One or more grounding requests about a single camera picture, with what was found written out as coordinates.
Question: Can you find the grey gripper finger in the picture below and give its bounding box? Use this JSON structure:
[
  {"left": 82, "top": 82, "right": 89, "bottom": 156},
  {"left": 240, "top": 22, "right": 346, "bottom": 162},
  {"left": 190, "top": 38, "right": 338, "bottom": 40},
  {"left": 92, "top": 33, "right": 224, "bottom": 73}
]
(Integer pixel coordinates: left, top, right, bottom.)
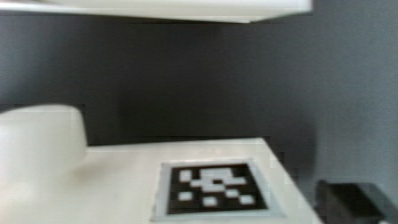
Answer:
[{"left": 314, "top": 180, "right": 398, "bottom": 224}]

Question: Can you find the white front drawer with knob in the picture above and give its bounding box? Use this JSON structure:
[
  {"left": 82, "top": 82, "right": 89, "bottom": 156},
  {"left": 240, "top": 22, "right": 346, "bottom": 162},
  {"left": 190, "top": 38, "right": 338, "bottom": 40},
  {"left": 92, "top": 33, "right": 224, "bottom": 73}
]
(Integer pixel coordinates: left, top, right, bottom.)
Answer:
[{"left": 0, "top": 105, "right": 322, "bottom": 224}]

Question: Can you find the white drawer cabinet box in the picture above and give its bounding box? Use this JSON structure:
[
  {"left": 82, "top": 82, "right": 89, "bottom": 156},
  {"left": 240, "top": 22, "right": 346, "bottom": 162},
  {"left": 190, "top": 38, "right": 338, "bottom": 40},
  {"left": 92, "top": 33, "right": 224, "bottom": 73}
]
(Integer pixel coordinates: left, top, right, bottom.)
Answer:
[{"left": 0, "top": 0, "right": 313, "bottom": 23}]

